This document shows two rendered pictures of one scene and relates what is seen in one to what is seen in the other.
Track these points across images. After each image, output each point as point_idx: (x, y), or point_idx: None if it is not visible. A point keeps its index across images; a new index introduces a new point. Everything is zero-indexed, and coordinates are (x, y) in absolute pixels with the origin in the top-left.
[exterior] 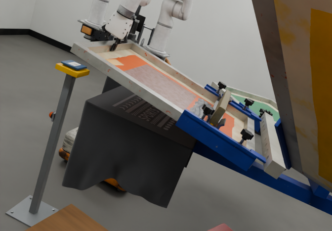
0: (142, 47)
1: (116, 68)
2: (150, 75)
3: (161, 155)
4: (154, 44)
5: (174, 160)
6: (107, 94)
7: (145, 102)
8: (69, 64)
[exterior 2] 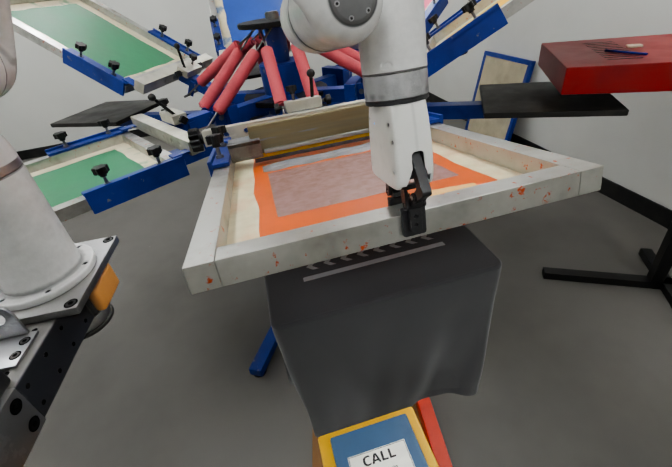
0: (195, 237)
1: (506, 145)
2: (344, 187)
3: None
4: (67, 248)
5: None
6: (412, 281)
7: None
8: (420, 457)
